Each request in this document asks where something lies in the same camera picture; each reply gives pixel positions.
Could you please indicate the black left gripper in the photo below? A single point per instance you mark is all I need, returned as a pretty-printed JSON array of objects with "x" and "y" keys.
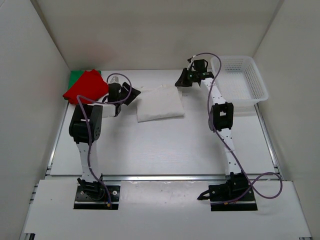
[{"x": 134, "y": 94}]

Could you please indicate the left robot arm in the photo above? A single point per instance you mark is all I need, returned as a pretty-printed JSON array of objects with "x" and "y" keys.
[{"x": 86, "y": 126}]

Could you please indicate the white plastic basket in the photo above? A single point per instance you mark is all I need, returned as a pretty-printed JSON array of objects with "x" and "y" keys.
[{"x": 239, "y": 81}]

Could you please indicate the white cloth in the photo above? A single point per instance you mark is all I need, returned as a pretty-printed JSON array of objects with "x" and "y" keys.
[{"x": 159, "y": 103}]

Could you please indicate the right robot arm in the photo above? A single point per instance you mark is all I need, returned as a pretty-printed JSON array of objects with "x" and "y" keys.
[{"x": 220, "y": 116}]

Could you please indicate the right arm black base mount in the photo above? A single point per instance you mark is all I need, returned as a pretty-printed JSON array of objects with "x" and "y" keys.
[{"x": 235, "y": 195}]

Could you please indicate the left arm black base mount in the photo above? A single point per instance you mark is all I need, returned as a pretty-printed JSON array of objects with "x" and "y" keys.
[{"x": 93, "y": 196}]

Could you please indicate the red t shirt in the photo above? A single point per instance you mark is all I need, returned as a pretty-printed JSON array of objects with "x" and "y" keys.
[{"x": 102, "y": 91}]

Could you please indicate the aluminium table edge rail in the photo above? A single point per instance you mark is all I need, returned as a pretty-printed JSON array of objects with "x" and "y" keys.
[{"x": 203, "y": 177}]

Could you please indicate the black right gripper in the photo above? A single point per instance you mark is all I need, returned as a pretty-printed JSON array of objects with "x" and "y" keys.
[{"x": 182, "y": 82}]

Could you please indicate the green t shirt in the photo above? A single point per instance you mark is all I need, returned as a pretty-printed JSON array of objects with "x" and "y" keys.
[{"x": 82, "y": 82}]

